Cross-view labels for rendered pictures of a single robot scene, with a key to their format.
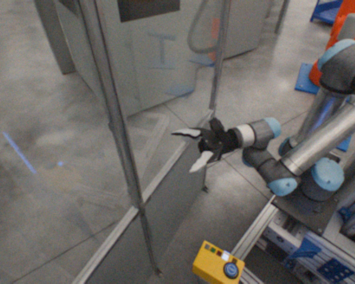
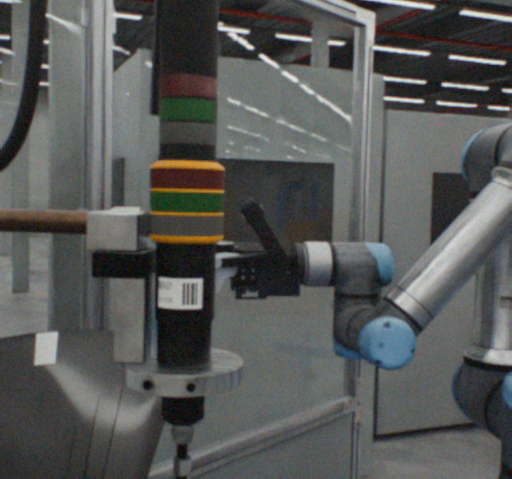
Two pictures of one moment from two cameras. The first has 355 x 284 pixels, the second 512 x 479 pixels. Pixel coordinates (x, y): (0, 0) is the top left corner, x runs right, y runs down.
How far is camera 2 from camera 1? 0.77 m
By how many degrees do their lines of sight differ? 44
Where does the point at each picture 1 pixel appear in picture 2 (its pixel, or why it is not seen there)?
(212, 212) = not seen: outside the picture
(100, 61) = (91, 102)
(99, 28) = (103, 67)
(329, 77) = (473, 178)
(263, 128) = (352, 247)
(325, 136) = (450, 232)
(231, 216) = not seen: outside the picture
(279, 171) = (376, 311)
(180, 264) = not seen: outside the picture
